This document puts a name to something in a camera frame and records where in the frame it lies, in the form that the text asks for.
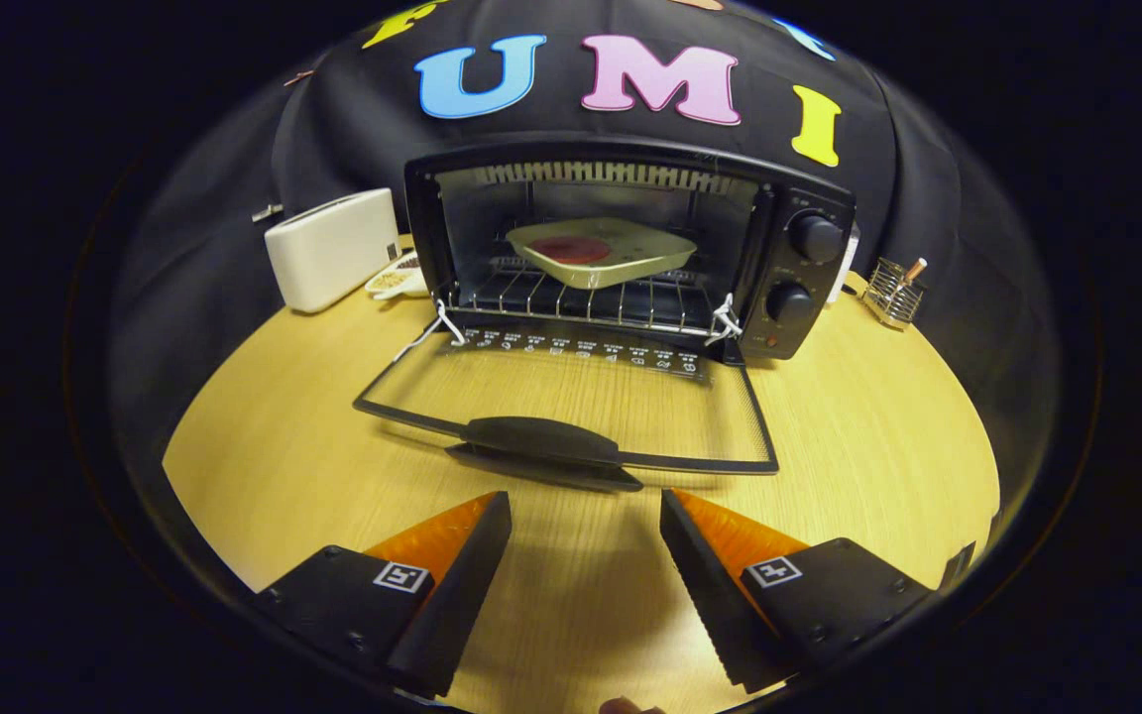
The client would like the pink ham slice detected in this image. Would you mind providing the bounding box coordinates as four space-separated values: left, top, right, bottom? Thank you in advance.
528 236 614 266

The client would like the clear plastic bottle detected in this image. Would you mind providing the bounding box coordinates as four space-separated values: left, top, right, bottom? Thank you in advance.
832 223 861 304

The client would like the white bread toaster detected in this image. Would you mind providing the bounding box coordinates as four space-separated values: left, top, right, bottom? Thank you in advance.
264 187 403 315

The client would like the cream square plate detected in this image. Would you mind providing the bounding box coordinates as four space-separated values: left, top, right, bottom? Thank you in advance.
506 217 699 291

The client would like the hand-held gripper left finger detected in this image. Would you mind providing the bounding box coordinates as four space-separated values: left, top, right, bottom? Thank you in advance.
254 490 514 700

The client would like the wire mesh holder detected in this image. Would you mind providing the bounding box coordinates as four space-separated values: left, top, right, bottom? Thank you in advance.
860 256 929 331

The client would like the black toaster oven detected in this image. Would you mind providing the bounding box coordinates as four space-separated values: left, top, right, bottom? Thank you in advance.
353 134 857 494

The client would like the black backdrop cloth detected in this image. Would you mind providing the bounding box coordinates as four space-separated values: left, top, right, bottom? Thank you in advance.
105 0 1063 497

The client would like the small white dish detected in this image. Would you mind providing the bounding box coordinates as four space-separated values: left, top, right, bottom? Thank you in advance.
365 250 430 300

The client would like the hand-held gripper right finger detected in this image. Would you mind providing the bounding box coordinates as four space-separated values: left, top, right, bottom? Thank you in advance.
658 488 934 695

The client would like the white string tie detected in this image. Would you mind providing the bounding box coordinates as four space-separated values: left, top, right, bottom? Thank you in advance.
429 297 468 348
705 294 745 348

